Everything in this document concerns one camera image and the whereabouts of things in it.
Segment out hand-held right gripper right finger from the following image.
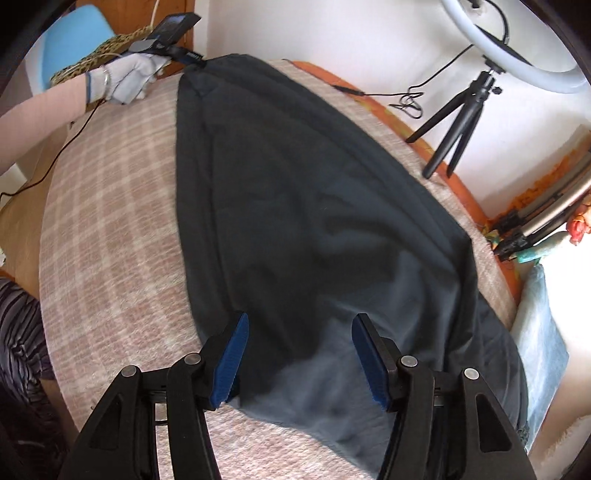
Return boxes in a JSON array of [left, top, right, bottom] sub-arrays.
[[351, 313, 539, 480]]

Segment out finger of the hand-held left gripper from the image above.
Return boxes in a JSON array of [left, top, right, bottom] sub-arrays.
[[167, 46, 206, 70]]

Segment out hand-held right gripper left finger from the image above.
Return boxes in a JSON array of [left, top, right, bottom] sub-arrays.
[[58, 311, 251, 480]]

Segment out dark grey pants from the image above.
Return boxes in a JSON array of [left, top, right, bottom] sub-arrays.
[[175, 54, 529, 476]]

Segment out person's left forearm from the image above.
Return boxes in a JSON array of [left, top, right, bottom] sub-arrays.
[[0, 74, 88, 178]]

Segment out person's left hand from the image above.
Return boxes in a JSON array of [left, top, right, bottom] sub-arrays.
[[85, 52, 169, 106]]

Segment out wooden cabinet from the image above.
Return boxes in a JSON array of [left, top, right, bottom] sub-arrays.
[[99, 0, 197, 75]]

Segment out woven straw basket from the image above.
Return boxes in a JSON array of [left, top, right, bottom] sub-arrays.
[[50, 28, 155, 86]]

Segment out light blue chair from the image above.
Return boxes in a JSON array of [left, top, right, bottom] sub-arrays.
[[25, 6, 116, 93]]

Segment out light blue jeans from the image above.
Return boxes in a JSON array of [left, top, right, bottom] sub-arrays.
[[510, 263, 571, 455]]

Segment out beige plaid blanket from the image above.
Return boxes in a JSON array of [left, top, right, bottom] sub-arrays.
[[39, 59, 518, 480]]

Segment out person's striped dark clothing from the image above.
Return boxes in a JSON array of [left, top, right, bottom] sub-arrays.
[[0, 277, 77, 480]]

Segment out folded silver tripod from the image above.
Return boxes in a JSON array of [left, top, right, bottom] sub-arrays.
[[489, 171, 591, 264]]

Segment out colourful floral scarf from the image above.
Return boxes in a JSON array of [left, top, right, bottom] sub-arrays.
[[482, 124, 591, 266]]

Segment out small black tripod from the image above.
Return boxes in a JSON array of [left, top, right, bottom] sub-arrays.
[[405, 55, 506, 180]]

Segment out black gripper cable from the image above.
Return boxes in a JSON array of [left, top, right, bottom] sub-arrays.
[[0, 99, 100, 204]]

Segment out black ring light cable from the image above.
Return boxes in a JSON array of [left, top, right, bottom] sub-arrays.
[[332, 44, 476, 121]]

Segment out white ring light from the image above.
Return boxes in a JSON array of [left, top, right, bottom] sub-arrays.
[[438, 0, 580, 95]]

